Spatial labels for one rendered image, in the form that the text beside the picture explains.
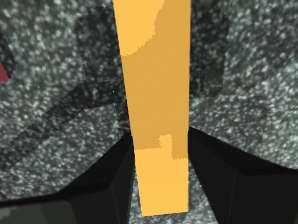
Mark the orange bar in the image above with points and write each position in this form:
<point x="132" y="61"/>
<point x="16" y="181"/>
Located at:
<point x="154" y="40"/>

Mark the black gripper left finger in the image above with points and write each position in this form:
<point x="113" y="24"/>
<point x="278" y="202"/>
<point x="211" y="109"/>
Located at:
<point x="100" y="195"/>

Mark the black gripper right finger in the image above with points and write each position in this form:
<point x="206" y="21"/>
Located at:
<point x="240" y="187"/>

